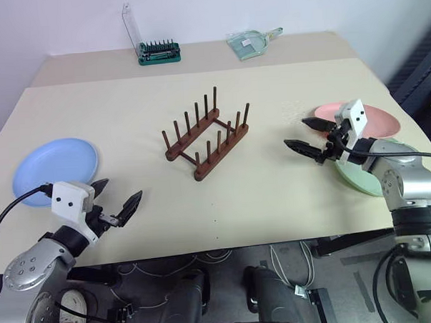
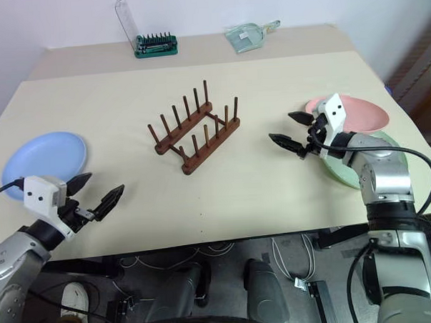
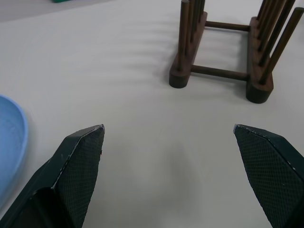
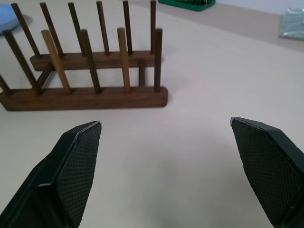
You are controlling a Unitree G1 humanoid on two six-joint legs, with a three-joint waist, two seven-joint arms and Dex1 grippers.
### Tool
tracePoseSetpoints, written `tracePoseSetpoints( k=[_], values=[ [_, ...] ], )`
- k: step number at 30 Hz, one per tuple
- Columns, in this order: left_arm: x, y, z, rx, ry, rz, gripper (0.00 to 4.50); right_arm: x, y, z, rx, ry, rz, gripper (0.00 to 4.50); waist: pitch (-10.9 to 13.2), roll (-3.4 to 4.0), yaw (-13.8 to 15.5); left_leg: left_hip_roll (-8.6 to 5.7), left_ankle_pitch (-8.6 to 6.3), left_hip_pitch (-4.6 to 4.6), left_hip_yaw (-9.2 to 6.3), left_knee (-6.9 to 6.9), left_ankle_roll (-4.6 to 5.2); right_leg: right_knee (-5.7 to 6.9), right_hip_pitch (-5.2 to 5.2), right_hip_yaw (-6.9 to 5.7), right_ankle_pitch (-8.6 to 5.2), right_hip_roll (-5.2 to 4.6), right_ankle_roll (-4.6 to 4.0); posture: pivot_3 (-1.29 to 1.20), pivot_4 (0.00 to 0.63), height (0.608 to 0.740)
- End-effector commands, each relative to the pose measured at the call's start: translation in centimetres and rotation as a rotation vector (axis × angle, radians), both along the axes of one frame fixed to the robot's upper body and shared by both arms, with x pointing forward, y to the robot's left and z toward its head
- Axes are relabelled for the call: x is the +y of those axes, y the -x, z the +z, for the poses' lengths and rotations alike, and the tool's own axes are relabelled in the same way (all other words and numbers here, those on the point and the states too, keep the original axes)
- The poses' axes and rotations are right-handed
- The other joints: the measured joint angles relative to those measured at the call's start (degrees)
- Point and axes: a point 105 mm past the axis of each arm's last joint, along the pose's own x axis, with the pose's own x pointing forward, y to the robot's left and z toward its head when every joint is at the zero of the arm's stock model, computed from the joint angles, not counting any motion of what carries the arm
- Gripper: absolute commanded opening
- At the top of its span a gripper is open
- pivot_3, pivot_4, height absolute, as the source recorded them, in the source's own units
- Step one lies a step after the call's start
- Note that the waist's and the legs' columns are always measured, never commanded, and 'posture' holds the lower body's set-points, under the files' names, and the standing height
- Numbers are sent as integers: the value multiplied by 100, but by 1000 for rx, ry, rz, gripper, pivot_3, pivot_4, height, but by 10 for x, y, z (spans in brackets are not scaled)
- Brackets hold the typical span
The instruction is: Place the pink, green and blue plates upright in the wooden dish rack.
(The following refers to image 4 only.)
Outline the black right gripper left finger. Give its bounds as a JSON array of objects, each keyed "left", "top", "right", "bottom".
[{"left": 0, "top": 120, "right": 104, "bottom": 228}]

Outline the green plastic tray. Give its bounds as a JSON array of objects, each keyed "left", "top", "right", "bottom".
[{"left": 158, "top": 0, "right": 217, "bottom": 12}]

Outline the clear plastic bag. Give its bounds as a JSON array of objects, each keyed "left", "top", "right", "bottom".
[{"left": 278, "top": 7, "right": 304, "bottom": 40}]

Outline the light blue plate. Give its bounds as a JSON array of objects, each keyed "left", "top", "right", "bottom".
[{"left": 0, "top": 4, "right": 24, "bottom": 36}]

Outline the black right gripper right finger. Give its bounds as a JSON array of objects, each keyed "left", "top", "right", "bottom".
[{"left": 229, "top": 116, "right": 304, "bottom": 228}]

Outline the wooden peg dish rack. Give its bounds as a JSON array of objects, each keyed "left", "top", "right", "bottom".
[{"left": 0, "top": 0, "right": 169, "bottom": 112}]

